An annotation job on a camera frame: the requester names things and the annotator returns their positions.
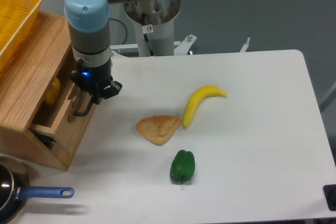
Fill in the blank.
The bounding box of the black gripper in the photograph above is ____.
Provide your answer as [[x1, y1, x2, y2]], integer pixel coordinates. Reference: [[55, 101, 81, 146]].
[[69, 59, 122, 104]]

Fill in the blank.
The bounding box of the wooden top drawer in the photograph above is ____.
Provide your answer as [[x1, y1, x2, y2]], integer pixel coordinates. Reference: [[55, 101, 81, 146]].
[[29, 80, 95, 152]]

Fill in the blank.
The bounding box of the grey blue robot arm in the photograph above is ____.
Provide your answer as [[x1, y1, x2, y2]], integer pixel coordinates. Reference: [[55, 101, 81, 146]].
[[64, 0, 143, 104]]

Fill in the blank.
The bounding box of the wooden drawer cabinet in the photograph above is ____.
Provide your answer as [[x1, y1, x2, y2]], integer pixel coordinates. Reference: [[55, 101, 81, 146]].
[[1, 12, 92, 170]]

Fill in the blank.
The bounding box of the yellow bell pepper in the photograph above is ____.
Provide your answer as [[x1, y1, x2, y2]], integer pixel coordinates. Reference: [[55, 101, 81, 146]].
[[44, 78, 61, 105]]

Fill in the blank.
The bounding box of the toasted bread pastry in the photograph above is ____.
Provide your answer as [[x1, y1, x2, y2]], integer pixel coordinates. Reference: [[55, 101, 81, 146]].
[[136, 115, 181, 146]]

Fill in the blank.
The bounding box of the yellow plastic basket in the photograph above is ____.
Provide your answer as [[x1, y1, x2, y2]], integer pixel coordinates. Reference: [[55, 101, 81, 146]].
[[1, 0, 43, 70]]

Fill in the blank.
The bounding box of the yellow banana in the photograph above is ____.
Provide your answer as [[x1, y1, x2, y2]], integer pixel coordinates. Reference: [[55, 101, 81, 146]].
[[182, 85, 227, 129]]

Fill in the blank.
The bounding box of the green bell pepper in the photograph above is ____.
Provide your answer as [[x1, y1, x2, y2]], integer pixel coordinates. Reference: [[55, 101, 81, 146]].
[[170, 150, 195, 184]]

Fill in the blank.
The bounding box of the black corner clamp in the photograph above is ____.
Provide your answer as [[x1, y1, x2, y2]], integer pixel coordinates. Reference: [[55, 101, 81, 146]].
[[323, 184, 336, 211]]

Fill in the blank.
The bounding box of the white table bracket left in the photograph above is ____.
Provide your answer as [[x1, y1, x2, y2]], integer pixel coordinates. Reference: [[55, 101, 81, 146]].
[[110, 44, 139, 57]]

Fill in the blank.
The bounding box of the white table bracket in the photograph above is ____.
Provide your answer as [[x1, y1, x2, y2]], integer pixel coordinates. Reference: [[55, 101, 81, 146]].
[[110, 44, 139, 57], [239, 37, 250, 53]]

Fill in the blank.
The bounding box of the black floor cable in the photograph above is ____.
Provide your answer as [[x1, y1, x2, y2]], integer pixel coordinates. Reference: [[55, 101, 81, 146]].
[[109, 18, 128, 45]]

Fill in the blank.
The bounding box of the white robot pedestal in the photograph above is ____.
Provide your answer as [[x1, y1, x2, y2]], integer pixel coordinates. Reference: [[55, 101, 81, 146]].
[[124, 0, 197, 57]]

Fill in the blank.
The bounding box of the black pan blue handle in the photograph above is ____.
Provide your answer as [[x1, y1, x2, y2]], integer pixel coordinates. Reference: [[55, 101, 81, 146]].
[[1, 157, 75, 223]]

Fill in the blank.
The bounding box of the white table bracket right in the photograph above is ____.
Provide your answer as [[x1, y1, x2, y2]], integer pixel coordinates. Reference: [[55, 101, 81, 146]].
[[239, 37, 250, 53]]

